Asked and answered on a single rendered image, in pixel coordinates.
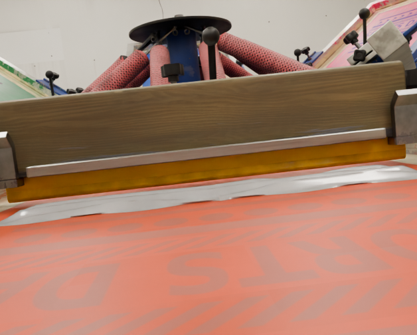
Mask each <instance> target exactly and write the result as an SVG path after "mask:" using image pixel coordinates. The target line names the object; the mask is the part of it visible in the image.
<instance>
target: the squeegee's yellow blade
mask: <svg viewBox="0 0 417 335"><path fill-rule="evenodd" d="M404 148H406V145H405V144H402V145H388V138H385V139H379V140H367V141H361V142H349V143H343V144H331V145H325V146H314V147H307V148H296V149H289V150H277V151H271V152H259V153H253V154H241V155H235V156H223V157H217V158H205V159H199V160H187V161H180V162H169V163H162V164H151V165H144V166H133V167H121V168H115V169H103V170H97V171H85V172H78V173H67V174H60V175H49V176H42V177H31V178H27V177H24V183H25V184H24V185H22V186H20V187H14V188H8V189H6V192H7V193H11V192H18V191H29V190H36V189H47V188H54V187H65V186H71V185H83V184H89V183H100V182H107V181H118V180H125V179H136V178H143V177H154V176H160V175H172V174H178V173H190V172H196V171H208V170H214V169H225V168H237V167H243V166H254V165H261V164H272V163H279V162H290V161H297V160H308V159H315V158H326V157H333V156H344V155H350V154H361V153H368V152H379V151H386V150H397V149H404Z"/></svg>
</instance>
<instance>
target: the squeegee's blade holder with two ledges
mask: <svg viewBox="0 0 417 335"><path fill-rule="evenodd" d="M385 138H386V129H385V128H375V129H369V130H357V131H350V132H339V133H332V134H320V135H314V136H302V137H296V138H284V139H277V140H266V141H259V142H247V143H241V144H229V145H223V146H211V147H204V148H193V149H186V150H174V151H168V152H156V153H150V154H138V155H131V156H120V157H113V158H102V159H94V160H83V161H77V162H65V163H58V164H46V165H40V166H30V167H26V173H27V178H31V177H42V176H49V175H60V174H67V173H78V172H85V171H97V170H103V169H115V168H126V167H133V166H144V165H151V164H162V163H169V162H180V161H187V160H199V159H205V158H217V157H223V156H235V155H241V154H253V153H259V152H271V151H277V150H289V149H296V148H307V147H314V146H325V145H331V144H343V143H349V142H361V141H367V140H379V139H385Z"/></svg>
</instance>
